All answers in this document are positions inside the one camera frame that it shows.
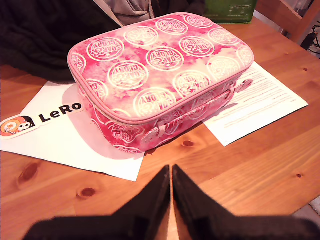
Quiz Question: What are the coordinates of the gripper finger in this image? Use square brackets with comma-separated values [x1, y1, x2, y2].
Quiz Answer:
[172, 164, 236, 240]
[113, 164, 172, 240]

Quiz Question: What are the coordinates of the pink printed zip bag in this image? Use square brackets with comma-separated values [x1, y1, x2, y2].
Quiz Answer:
[66, 11, 255, 154]

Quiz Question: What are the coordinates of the green silver pet food bag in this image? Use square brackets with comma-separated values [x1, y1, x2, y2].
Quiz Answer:
[203, 0, 258, 25]

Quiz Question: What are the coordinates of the printed text paper sheet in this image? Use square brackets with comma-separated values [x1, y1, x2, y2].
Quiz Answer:
[202, 61, 310, 148]

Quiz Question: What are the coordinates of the blank white paper sheet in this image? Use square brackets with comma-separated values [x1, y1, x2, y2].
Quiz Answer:
[0, 81, 146, 183]

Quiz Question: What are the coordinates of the LeRobot logo sticker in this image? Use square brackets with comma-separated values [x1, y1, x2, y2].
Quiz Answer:
[0, 101, 85, 140]

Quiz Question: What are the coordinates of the grey cloth garment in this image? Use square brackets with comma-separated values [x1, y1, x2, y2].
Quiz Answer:
[92, 0, 156, 27]

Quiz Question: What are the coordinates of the black cloth garment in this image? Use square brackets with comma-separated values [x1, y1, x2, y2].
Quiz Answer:
[0, 0, 207, 82]

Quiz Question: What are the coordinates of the wooden chair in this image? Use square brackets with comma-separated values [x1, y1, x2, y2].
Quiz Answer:
[253, 0, 320, 46]

